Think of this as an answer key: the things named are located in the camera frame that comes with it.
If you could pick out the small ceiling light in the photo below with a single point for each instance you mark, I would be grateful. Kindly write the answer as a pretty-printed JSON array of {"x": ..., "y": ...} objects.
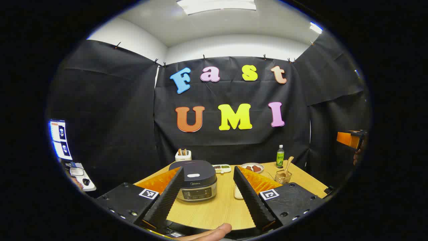
[{"x": 316, "y": 27}]

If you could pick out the white divided grain dish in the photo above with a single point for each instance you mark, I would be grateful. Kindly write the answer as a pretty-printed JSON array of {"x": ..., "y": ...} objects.
[{"x": 221, "y": 168}]

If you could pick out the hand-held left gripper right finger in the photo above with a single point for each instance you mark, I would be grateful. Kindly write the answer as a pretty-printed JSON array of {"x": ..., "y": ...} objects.
[{"x": 250, "y": 197}]

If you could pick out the black computer mouse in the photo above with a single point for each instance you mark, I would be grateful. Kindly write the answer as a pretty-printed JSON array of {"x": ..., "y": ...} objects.
[{"x": 86, "y": 181}]

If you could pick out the dark grey rice cooker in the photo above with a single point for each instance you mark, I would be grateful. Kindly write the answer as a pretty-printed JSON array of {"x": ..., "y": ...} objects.
[{"x": 197, "y": 180}]

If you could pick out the green tea bottle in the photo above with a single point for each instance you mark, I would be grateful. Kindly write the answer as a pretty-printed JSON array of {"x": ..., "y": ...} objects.
[{"x": 280, "y": 157}]

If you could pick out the large ceiling light panel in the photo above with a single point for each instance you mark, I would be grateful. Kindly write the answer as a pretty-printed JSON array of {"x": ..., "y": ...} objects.
[{"x": 217, "y": 6}]

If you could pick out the computer monitor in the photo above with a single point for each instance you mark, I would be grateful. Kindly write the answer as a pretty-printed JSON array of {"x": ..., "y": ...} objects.
[{"x": 61, "y": 139}]

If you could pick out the white plate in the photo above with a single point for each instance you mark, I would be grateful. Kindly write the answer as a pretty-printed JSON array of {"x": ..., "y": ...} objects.
[{"x": 246, "y": 166}]

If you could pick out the white side desk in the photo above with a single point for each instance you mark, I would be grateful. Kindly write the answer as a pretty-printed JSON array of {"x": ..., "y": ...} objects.
[{"x": 88, "y": 185}]

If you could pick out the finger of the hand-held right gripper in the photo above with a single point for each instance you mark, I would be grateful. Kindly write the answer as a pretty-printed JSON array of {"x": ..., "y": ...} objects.
[{"x": 346, "y": 139}]

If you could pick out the white toaster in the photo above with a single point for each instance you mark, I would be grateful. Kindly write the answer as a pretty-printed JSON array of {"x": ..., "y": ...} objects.
[{"x": 183, "y": 157}]

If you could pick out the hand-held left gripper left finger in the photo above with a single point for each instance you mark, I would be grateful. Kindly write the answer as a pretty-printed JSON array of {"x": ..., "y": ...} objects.
[{"x": 167, "y": 197}]

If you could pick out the black backdrop cloth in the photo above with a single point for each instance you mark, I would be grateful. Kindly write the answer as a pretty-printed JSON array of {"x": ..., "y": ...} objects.
[{"x": 110, "y": 117}]

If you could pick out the wooden spoon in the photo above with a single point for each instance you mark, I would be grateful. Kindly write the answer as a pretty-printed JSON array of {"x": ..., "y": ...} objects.
[{"x": 288, "y": 164}]

